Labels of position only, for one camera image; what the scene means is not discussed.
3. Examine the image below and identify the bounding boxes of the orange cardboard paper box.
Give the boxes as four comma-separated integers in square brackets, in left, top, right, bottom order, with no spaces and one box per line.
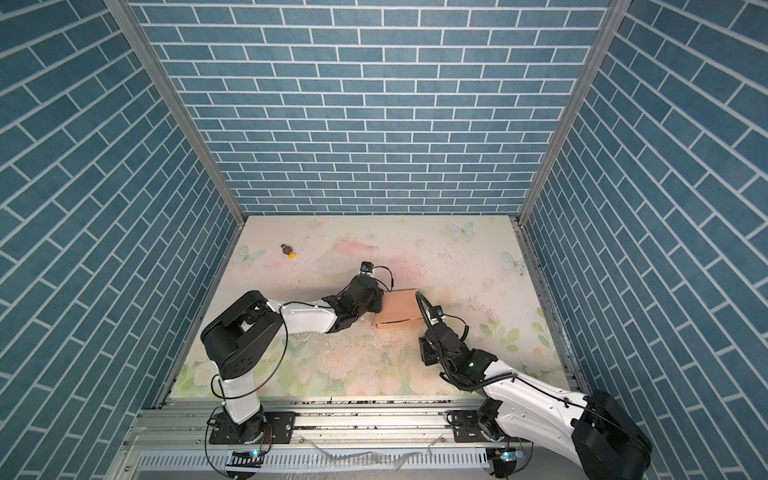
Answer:
[373,289,423,329]

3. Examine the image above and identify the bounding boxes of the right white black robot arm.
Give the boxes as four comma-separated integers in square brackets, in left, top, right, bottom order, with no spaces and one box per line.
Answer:
[420,319,653,479]

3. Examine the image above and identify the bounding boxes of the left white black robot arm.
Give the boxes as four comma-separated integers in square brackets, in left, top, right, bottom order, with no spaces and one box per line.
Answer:
[200,274,385,425]

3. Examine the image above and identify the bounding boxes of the small brown yellow toy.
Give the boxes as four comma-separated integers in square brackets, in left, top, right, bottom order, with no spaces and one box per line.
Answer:
[280,244,297,259]

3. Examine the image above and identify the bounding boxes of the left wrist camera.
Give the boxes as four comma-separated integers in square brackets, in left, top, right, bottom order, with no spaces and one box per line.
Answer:
[360,261,375,276]

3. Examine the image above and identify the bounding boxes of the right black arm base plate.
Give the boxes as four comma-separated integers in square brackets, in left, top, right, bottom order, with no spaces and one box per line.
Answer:
[443,409,529,445]

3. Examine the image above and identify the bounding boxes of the white slotted cable duct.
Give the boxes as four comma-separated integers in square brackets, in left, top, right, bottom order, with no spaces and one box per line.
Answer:
[137,448,489,473]

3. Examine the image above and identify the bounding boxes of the aluminium mounting rail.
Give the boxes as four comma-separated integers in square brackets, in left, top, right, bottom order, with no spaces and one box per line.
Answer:
[125,396,484,450]

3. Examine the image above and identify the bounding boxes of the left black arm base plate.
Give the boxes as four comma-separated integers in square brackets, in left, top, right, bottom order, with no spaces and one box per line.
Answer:
[207,412,296,445]

